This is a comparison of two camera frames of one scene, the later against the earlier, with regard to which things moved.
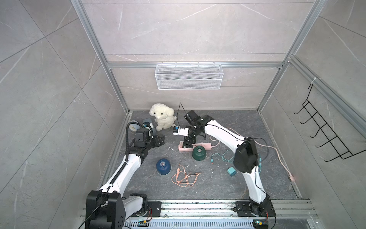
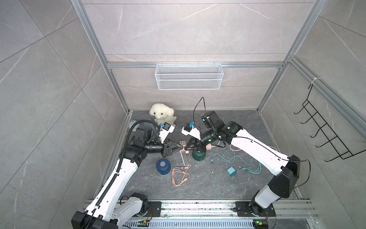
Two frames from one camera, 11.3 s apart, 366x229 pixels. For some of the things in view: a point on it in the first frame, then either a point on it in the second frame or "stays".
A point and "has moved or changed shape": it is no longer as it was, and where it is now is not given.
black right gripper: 187,139 to 199,147
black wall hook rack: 342,150 stays
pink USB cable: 182,179 has moved or changed shape
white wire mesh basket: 189,76 stays
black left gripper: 160,140 to 167,147
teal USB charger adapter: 231,171 stays
